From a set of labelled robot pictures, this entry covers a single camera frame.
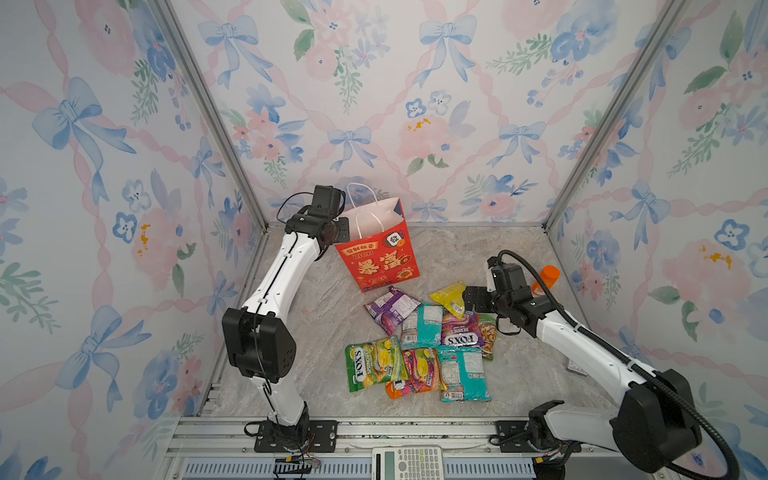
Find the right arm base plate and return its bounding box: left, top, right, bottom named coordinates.
left=489, top=420, right=571, bottom=456

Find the grey calculator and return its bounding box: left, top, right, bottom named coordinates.
left=370, top=445, right=445, bottom=480

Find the purple snack packet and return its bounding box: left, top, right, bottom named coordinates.
left=364, top=286, right=421, bottom=336

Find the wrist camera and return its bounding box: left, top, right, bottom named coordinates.
left=486, top=256, right=528, bottom=294
left=308, top=185, right=346, bottom=219

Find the green nut snack packet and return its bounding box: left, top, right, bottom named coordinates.
left=477, top=313, right=498, bottom=361

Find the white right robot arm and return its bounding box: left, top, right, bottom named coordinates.
left=462, top=286, right=703, bottom=473

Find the black corrugated cable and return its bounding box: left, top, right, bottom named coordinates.
left=496, top=249, right=741, bottom=480

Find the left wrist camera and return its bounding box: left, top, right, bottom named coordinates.
left=308, top=185, right=346, bottom=219

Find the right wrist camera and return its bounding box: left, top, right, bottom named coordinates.
left=486, top=256, right=528, bottom=294

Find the yellow snack packet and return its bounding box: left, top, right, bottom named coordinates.
left=430, top=281, right=466, bottom=319

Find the teal snack packet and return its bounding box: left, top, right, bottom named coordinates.
left=400, top=304, right=444, bottom=350
left=437, top=346, right=491, bottom=403

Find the orange pink Fox's candy bag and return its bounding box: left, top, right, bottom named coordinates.
left=385, top=348, right=441, bottom=400

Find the green Fox's candy bag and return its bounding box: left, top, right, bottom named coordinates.
left=345, top=336, right=409, bottom=393

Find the purple Fox's candy bag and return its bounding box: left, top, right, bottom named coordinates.
left=441, top=310, right=485, bottom=348

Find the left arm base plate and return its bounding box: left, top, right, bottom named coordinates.
left=252, top=420, right=339, bottom=454

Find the orange bottle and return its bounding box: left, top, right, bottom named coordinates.
left=532, top=265, right=561, bottom=296

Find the small white card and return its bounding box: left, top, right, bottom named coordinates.
left=566, top=360, right=589, bottom=377

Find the red paper gift bag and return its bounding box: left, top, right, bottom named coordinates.
left=336, top=197, right=420, bottom=292

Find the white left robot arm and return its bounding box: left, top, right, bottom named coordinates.
left=222, top=206, right=350, bottom=427

